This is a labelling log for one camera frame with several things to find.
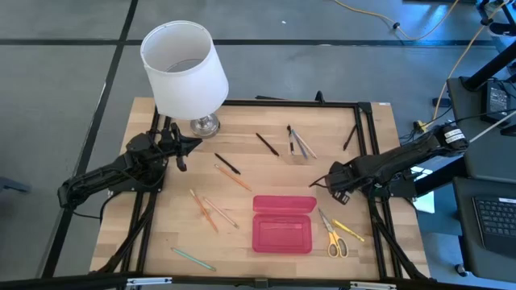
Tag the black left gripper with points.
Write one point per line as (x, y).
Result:
(171, 145)

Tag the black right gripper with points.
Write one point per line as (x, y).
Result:
(338, 179)

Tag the pale pencil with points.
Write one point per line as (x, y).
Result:
(307, 146)

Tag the yellow and black pen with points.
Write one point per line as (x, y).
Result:
(347, 230)

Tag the pink plastic supply box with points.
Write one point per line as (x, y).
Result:
(282, 233)

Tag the natural wood pencil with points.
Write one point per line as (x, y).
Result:
(221, 212)

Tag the green pencil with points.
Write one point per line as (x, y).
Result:
(193, 259)

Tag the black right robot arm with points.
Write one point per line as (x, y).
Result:
(403, 161)

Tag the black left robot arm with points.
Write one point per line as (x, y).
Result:
(101, 177)

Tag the small black floor box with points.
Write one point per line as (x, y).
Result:
(441, 102)

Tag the white shade silver table lamp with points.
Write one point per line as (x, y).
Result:
(181, 80)

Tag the black side desk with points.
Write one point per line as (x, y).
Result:
(483, 161)

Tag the black laptop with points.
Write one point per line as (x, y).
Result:
(496, 221)

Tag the black power adapter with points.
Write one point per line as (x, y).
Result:
(496, 100)

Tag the black equipment stand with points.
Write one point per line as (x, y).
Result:
(504, 28)

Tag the black aluminium table frame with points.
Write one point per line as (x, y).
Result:
(282, 103)

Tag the black camera rig bar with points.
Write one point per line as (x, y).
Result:
(60, 282)

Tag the black stand post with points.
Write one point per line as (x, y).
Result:
(492, 68)

